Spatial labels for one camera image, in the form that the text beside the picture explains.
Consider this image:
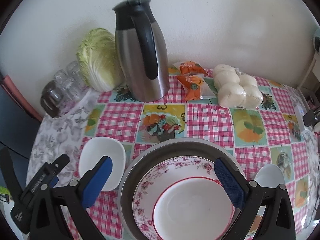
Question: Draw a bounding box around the white power strip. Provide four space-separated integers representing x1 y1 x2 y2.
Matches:
294 105 307 133

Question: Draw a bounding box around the bag of steamed buns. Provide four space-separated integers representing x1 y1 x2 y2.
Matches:
212 64 263 109

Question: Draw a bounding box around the napa cabbage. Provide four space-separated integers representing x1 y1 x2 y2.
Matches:
76 28 124 92

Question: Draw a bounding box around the grey floral tablecloth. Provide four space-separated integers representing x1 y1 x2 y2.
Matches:
26 90 98 195

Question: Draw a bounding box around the steel thermos jug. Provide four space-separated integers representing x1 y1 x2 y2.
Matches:
112 0 169 102

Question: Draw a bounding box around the clear drinking glass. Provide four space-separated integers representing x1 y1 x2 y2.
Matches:
53 69 69 85
61 80 84 105
65 60 82 80

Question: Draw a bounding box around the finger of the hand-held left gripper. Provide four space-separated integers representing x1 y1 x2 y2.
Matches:
20 154 70 198

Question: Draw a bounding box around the black plug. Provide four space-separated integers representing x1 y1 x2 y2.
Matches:
302 109 320 127

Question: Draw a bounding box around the pink floral plate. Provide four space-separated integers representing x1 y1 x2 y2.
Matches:
132 156 237 240

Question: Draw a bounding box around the pink checked tablecloth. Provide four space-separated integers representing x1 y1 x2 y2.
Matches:
60 66 318 240

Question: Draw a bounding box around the orange snack packet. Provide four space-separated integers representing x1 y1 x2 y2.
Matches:
177 74 218 102
175 60 208 77

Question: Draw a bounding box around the steel basin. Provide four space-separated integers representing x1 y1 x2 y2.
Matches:
117 138 247 240

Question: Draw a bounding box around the small white bowl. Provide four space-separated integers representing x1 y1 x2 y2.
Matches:
254 164 285 188

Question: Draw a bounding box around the white square bowl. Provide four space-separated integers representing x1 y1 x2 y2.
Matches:
79 137 125 192

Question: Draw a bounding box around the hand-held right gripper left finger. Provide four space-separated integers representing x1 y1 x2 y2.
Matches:
30 156 114 240

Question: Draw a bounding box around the pink and blue chair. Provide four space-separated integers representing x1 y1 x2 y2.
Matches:
0 75 43 160

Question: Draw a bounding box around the white bowl with red rim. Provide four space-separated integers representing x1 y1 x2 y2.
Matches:
152 177 235 240

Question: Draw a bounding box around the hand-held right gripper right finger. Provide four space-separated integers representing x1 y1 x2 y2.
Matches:
214 157 297 240

